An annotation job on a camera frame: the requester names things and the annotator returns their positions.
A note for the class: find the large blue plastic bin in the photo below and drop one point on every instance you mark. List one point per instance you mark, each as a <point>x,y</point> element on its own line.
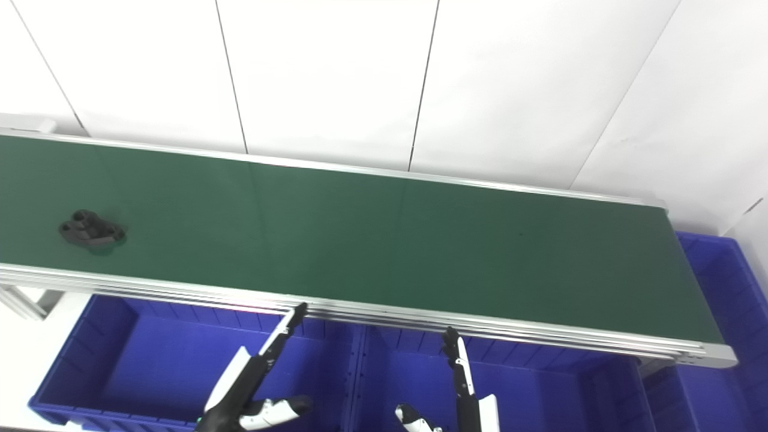
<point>720,336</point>
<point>510,390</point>
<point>192,366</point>

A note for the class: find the green conveyor belt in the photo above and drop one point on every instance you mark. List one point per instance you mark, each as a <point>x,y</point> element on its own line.
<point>360,240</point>

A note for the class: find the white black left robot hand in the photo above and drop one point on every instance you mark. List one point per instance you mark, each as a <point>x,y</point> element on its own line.
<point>240,384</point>

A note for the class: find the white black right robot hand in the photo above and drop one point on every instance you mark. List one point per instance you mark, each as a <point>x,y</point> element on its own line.
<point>465,396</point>

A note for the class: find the black plastic machine part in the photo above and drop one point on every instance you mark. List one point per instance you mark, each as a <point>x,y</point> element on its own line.
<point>91,229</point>

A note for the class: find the aluminium conveyor support leg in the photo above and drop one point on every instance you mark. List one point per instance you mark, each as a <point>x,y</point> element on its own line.
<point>27,300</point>

